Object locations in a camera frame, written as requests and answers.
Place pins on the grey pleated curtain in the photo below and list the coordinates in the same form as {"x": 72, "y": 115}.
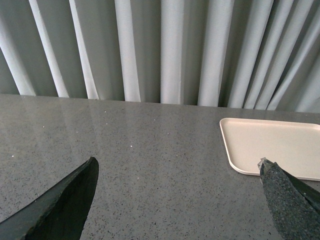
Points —
{"x": 250, "y": 54}

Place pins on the cream rectangular tray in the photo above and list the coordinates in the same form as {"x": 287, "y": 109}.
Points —
{"x": 294, "y": 146}

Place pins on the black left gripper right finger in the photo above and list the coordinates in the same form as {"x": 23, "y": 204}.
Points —
{"x": 294, "y": 205}

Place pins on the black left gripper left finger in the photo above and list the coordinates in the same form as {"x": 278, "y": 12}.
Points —
{"x": 58, "y": 214}

